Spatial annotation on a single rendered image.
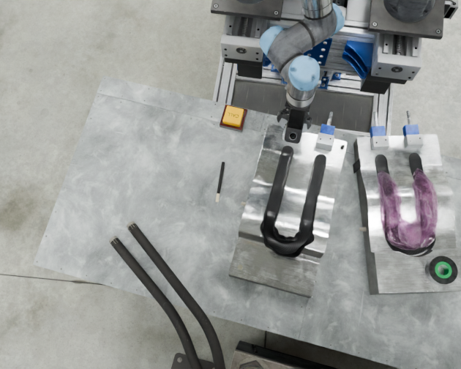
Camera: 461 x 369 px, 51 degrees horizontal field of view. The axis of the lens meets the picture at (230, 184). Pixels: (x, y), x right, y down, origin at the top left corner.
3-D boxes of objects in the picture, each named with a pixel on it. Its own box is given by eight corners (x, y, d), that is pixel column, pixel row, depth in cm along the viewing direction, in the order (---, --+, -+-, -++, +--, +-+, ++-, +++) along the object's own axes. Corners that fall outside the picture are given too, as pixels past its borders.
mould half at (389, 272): (353, 143, 164) (360, 131, 153) (431, 140, 163) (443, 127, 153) (369, 295, 150) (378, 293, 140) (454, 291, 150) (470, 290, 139)
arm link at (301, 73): (307, 45, 120) (328, 71, 118) (303, 67, 130) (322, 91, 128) (281, 62, 119) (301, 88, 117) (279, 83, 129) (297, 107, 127)
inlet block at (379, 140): (365, 116, 163) (369, 108, 158) (380, 115, 163) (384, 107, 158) (369, 152, 160) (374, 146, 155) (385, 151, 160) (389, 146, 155)
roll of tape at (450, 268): (436, 290, 139) (440, 289, 136) (418, 266, 141) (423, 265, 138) (458, 275, 140) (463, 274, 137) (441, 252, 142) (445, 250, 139)
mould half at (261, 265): (267, 132, 166) (268, 117, 153) (342, 151, 163) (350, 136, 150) (228, 276, 154) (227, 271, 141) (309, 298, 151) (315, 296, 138)
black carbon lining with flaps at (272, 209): (281, 146, 157) (283, 135, 148) (330, 158, 156) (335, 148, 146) (255, 250, 149) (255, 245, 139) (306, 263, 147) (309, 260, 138)
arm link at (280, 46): (290, 28, 132) (314, 58, 129) (255, 50, 131) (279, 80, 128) (292, 11, 124) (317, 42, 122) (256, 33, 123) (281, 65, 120)
